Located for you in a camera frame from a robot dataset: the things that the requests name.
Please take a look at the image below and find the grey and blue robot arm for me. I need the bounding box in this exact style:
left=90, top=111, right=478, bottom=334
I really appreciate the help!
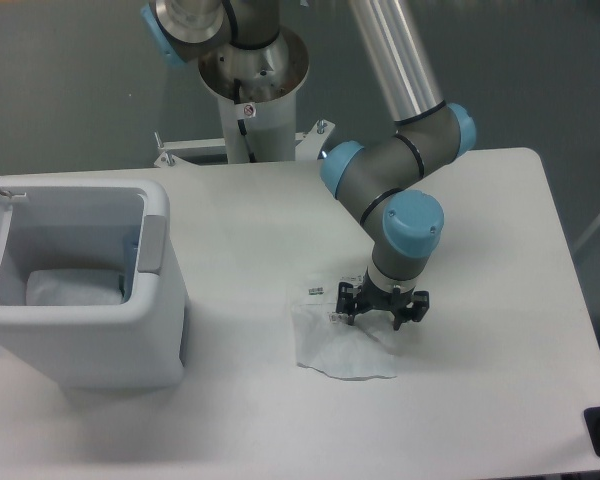
left=141, top=1, right=476, bottom=327

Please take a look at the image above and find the white pedestal base frame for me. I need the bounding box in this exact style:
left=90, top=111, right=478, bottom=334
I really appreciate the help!
left=154, top=119, right=336, bottom=168

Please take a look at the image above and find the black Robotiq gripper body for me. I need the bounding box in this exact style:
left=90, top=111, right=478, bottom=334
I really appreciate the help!
left=357, top=282, right=414, bottom=313

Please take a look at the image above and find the clear plastic water bottle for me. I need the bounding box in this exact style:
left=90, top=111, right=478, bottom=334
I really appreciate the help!
left=123, top=240, right=138, bottom=302

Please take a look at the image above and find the clear plastic packaging bag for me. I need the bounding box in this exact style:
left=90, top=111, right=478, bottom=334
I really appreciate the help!
left=288, top=272, right=397, bottom=381

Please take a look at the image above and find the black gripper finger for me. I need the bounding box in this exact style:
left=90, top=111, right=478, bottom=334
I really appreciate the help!
left=335, top=281, right=363, bottom=326
left=392, top=291, right=430, bottom=331

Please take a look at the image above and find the white paper in trash can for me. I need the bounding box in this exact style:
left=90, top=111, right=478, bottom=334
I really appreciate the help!
left=25, top=269, right=123, bottom=306

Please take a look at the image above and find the white open trash can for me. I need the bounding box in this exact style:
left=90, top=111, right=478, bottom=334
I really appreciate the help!
left=0, top=177, right=187, bottom=389

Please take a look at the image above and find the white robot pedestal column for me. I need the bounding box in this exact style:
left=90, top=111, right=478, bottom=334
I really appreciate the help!
left=198, top=26, right=309, bottom=164

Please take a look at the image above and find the black cable on pedestal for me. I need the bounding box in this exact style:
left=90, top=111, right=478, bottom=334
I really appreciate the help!
left=233, top=78, right=257, bottom=164

